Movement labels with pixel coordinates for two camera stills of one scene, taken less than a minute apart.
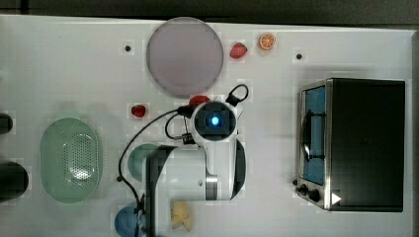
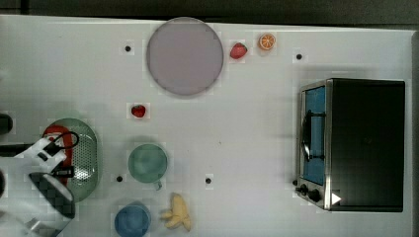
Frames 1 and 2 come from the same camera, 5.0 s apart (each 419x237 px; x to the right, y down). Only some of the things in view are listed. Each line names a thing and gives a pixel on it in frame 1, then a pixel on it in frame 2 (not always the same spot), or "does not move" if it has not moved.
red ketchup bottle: x=198 y=99 → x=61 y=135
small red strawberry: x=138 y=111 does not move
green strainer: x=69 y=160 does not move
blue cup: x=125 y=221 does not move
